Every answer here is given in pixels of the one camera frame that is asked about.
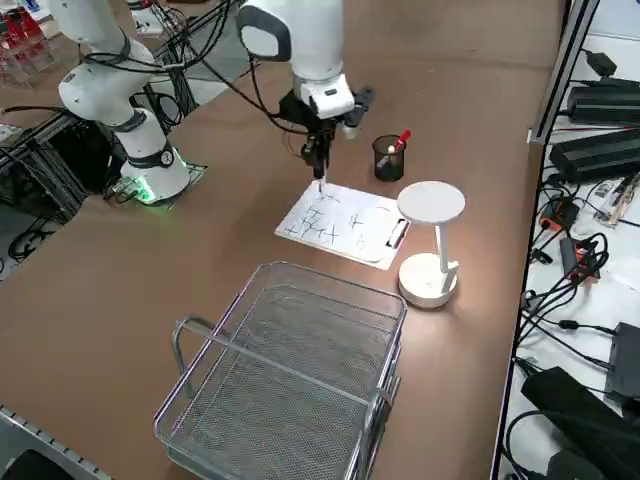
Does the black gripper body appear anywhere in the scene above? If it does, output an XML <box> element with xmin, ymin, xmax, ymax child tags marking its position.
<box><xmin>278</xmin><ymin>92</ymin><xmax>346</xmax><ymax>139</ymax></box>

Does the black mesh pen holder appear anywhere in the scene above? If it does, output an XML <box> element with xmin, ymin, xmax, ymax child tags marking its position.
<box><xmin>371</xmin><ymin>134</ymin><xmax>407</xmax><ymax>183</ymax></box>

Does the white A4 paper sheet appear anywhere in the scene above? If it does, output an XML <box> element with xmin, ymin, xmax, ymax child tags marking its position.
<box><xmin>277</xmin><ymin>181</ymin><xmax>401</xmax><ymax>265</ymax></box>

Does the white clipboard with metal clip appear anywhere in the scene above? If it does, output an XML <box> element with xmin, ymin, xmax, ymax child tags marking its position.
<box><xmin>273</xmin><ymin>180</ymin><xmax>413</xmax><ymax>272</ymax></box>

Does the white round desk lamp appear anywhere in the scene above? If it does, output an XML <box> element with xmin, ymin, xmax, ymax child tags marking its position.
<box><xmin>396</xmin><ymin>180</ymin><xmax>467</xmax><ymax>309</ymax></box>

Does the orange black electronic device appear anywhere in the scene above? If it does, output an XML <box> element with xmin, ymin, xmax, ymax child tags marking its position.
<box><xmin>558</xmin><ymin>236</ymin><xmax>601</xmax><ymax>284</ymax></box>
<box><xmin>538</xmin><ymin>195</ymin><xmax>581</xmax><ymax>232</ymax></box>

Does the silver mesh letter tray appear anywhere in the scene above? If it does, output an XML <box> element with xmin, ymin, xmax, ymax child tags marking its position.
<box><xmin>152</xmin><ymin>260</ymin><xmax>409</xmax><ymax>480</ymax></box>

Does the large black power brick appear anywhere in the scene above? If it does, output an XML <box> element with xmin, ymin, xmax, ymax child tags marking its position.
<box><xmin>566</xmin><ymin>83</ymin><xmax>640</xmax><ymax>126</ymax></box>
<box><xmin>548</xmin><ymin>127</ymin><xmax>640</xmax><ymax>185</ymax></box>

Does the clear box with red packs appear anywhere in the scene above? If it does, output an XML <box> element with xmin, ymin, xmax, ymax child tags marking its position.
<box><xmin>0</xmin><ymin>9</ymin><xmax>57</xmax><ymax>87</ymax></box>

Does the small black power adapter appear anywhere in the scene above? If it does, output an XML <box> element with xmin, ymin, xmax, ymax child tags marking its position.
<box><xmin>584</xmin><ymin>49</ymin><xmax>619</xmax><ymax>78</ymax></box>

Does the black soft bag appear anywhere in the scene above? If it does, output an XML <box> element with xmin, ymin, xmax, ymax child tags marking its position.
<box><xmin>520</xmin><ymin>366</ymin><xmax>640</xmax><ymax>480</ymax></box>

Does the flat black box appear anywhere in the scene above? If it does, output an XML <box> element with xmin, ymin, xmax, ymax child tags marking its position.
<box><xmin>603</xmin><ymin>321</ymin><xmax>640</xmax><ymax>407</ymax></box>

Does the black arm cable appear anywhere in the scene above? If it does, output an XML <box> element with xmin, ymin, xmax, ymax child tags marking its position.
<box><xmin>144</xmin><ymin>54</ymin><xmax>284</xmax><ymax>124</ymax></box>
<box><xmin>247</xmin><ymin>49</ymin><xmax>306</xmax><ymax>135</ymax></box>

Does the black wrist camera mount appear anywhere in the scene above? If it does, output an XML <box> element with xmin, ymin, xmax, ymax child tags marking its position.
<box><xmin>343</xmin><ymin>87</ymin><xmax>376</xmax><ymax>140</ymax></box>

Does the aluminium profile post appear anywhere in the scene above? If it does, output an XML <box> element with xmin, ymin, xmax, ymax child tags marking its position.
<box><xmin>528</xmin><ymin>0</ymin><xmax>601</xmax><ymax>146</ymax></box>

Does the black cable with ferrite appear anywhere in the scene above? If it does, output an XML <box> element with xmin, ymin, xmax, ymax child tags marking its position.
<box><xmin>514</xmin><ymin>279</ymin><xmax>621</xmax><ymax>371</ymax></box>

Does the aluminium profile rail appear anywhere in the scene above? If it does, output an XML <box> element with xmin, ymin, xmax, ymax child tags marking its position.
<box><xmin>0</xmin><ymin>403</ymin><xmax>109</xmax><ymax>480</ymax></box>

